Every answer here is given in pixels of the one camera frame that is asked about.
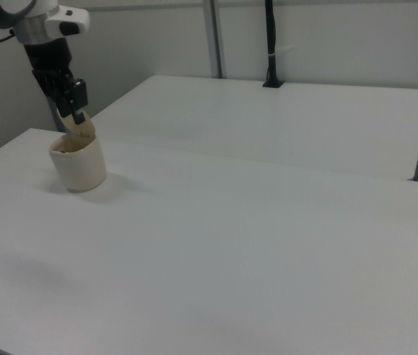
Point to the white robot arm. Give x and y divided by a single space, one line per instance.
34 15

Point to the white side table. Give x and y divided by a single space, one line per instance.
268 122

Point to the black camera stand pole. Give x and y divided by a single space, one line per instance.
272 44

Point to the beige trash bin with lid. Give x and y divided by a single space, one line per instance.
81 166

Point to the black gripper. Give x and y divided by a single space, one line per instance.
47 59

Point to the grey metal partition post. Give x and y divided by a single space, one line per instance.
214 37

